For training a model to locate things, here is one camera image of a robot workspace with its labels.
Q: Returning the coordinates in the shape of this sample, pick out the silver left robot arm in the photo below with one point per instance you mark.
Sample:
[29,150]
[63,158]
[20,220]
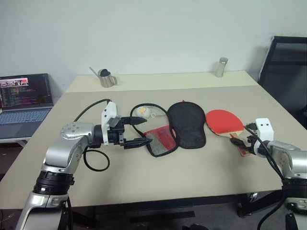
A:
[60,153]

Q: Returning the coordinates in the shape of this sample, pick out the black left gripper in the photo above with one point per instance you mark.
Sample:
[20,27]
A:
[116,134]

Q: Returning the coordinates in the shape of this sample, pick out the red table tennis paddle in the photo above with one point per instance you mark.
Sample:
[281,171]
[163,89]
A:
[223,119]

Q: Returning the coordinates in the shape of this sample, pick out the white ping pong ball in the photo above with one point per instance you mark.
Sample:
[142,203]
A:
[141,111]

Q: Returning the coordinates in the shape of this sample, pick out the open laptop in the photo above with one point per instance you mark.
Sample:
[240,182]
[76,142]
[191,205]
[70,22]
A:
[24,95]

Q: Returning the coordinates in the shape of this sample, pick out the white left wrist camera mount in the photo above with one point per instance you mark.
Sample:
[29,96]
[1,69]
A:
[109,112]

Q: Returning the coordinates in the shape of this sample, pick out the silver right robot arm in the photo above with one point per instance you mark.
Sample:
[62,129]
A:
[292,158]

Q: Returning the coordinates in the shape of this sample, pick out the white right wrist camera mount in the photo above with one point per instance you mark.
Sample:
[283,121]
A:
[265,130]

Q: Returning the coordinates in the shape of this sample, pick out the dark rounded shape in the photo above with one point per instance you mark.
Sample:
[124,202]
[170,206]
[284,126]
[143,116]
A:
[195,227]

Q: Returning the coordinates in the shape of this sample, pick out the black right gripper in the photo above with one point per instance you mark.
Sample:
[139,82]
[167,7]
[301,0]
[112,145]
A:
[252,145]

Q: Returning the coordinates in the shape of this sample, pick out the steel cylinder shaker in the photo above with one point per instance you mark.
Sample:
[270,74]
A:
[221,68]

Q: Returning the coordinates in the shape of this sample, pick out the black table frame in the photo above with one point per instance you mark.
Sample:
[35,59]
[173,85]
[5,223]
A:
[244,203]

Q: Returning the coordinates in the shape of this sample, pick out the black and red paddle case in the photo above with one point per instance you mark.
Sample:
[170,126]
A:
[189,124]

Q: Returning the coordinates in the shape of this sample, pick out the white low side table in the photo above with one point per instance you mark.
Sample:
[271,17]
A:
[14,141]

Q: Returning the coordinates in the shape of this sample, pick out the black heart-shaped object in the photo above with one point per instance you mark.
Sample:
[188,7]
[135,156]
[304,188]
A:
[104,72]

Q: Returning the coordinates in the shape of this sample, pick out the small metal watering can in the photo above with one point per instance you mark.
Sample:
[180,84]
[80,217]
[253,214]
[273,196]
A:
[108,80]

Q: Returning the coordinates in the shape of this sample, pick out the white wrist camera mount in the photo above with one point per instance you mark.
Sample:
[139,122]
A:
[265,130]
[109,112]

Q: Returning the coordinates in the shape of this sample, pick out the black mesh office chair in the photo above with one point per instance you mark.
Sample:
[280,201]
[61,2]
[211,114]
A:
[285,72]

